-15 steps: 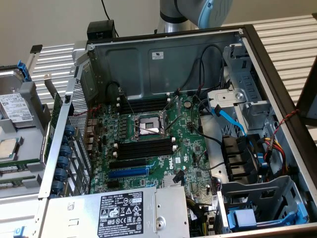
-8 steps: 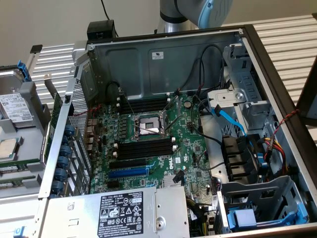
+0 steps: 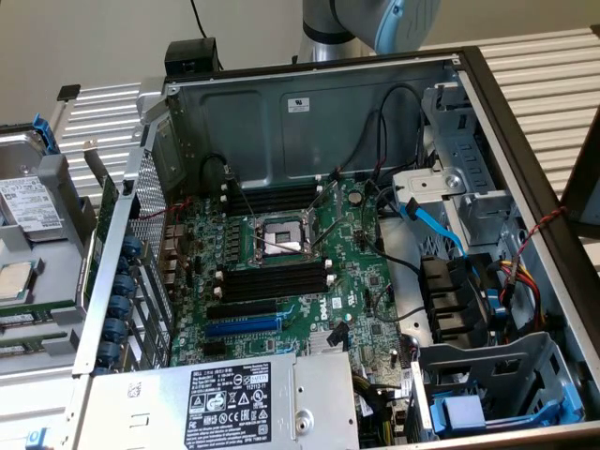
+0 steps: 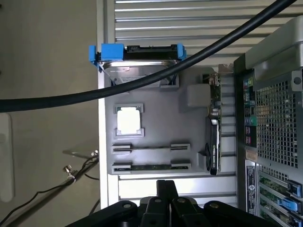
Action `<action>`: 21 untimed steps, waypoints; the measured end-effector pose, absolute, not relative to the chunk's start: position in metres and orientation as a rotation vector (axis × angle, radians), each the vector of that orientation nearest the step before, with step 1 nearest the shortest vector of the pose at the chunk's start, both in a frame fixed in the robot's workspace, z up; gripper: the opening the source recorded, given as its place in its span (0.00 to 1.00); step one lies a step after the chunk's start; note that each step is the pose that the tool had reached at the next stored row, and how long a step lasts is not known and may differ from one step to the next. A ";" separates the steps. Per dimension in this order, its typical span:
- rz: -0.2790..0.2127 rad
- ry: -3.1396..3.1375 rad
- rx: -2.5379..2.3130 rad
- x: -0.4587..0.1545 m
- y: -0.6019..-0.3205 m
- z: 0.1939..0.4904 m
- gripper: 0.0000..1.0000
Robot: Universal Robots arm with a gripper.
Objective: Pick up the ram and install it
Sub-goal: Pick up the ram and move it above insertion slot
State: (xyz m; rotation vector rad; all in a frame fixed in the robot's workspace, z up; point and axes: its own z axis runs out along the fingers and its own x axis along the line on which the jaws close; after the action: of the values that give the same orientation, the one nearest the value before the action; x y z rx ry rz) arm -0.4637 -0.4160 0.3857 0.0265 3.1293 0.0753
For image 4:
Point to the dark blue retention clip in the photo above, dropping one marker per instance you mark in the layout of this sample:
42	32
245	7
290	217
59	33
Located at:
294	188
297	222
289	204

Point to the open PC case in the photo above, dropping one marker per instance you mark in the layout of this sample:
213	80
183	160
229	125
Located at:
272	130

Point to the green graphics card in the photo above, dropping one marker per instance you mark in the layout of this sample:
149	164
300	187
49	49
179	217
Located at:
214	146

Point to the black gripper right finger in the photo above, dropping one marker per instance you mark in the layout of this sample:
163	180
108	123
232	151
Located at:
184	212

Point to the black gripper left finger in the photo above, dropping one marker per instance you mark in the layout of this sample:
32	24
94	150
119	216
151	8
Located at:
151	212

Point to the hard disk with blue bracket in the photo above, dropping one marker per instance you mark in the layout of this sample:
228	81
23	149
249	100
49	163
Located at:
132	71

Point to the grey parts rack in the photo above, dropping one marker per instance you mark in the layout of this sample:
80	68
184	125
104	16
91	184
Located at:
161	123

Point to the metal stand bracket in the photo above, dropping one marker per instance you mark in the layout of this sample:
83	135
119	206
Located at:
69	171

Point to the silver CPU chip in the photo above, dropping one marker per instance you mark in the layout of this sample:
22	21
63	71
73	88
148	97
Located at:
129	121

